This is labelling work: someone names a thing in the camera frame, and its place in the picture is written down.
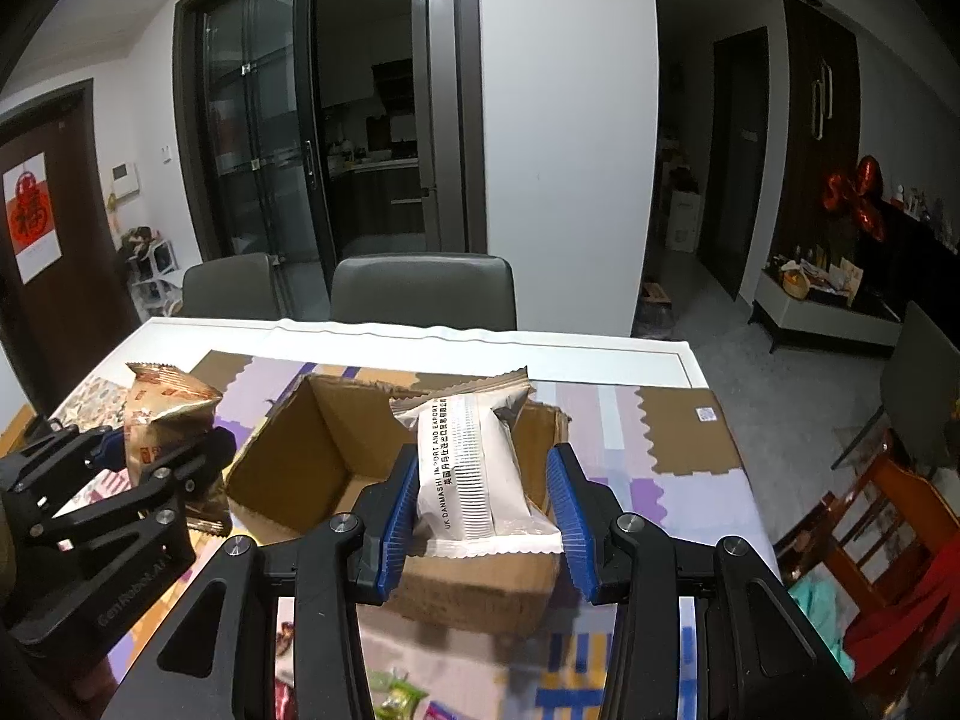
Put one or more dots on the teal cloth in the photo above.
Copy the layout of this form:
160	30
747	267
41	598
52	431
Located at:
821	615

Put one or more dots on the black range hood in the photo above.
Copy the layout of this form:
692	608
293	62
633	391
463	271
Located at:
394	81

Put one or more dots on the white storage rack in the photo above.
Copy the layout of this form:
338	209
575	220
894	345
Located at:
154	277

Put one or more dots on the dark brown door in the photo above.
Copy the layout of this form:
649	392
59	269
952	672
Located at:
75	315

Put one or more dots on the orange wooden chair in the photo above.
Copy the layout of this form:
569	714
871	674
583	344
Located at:
892	495

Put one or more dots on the white intercom panel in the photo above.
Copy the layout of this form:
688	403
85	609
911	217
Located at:
125	180

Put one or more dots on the pink snack packet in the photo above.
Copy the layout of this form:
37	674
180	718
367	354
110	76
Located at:
285	701

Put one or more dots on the white low cabinet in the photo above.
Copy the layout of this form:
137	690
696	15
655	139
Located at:
825	319

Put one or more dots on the dark kitchen cabinet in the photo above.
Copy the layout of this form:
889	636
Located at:
375	199

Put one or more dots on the red garment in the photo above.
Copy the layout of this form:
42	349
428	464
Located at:
915	607

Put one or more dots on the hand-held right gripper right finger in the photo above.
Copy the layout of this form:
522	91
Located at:
570	517

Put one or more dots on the brown cardboard box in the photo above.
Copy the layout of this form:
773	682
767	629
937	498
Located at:
315	450

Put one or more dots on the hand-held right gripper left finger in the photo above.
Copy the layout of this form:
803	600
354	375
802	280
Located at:
397	525

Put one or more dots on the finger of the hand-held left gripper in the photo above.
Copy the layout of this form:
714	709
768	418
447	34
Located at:
109	450
191	465

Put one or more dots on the white carton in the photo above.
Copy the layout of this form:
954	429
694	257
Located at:
684	221

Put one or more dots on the red foil balloon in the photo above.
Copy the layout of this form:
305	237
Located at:
851	195

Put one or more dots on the grey dining chair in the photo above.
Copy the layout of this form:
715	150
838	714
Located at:
229	289
424	292
922	390

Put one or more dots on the colourful patchwork tablecloth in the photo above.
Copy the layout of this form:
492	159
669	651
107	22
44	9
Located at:
652	510

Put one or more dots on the red wall poster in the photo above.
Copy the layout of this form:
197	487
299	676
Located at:
30	217

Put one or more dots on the green snack packet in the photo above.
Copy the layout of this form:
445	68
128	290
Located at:
401	697

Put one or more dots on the dark framed glass sliding door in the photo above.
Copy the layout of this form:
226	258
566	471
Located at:
247	127

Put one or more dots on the dark sideboard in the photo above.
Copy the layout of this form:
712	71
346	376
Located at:
915	262

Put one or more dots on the red gold candy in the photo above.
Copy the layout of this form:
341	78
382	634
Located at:
285	637

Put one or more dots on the white snack packet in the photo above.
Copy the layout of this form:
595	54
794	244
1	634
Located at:
465	465

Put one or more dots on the dark hallway door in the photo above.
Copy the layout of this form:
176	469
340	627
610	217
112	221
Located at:
739	165

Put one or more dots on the floral patterned placemat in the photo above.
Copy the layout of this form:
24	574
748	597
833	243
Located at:
94	401

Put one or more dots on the yellow hanging tassel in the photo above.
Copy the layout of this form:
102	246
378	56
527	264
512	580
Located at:
113	214

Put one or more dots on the small round wicker basket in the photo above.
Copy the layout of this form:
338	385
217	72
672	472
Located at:
795	285

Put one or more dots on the golden snack packet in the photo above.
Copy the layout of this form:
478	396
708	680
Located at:
165	412

